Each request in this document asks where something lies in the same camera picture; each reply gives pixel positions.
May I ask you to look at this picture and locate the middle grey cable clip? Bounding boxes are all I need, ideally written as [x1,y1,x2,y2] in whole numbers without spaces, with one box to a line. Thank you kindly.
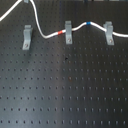
[65,21,73,45]

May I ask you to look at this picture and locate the right grey cable clip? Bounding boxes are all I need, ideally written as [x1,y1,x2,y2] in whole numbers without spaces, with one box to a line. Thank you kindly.
[103,21,114,45]

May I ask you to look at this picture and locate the left grey cable clip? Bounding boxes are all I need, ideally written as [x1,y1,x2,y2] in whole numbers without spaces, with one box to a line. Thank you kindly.
[22,25,33,50]

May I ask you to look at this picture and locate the white cable with coloured marks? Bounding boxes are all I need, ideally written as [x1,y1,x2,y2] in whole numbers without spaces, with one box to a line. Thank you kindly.
[0,0,128,39]

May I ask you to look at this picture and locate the grey cable clip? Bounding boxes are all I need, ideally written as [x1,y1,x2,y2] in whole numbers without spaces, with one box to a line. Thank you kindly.
[65,21,73,45]
[103,21,114,45]
[22,25,33,50]

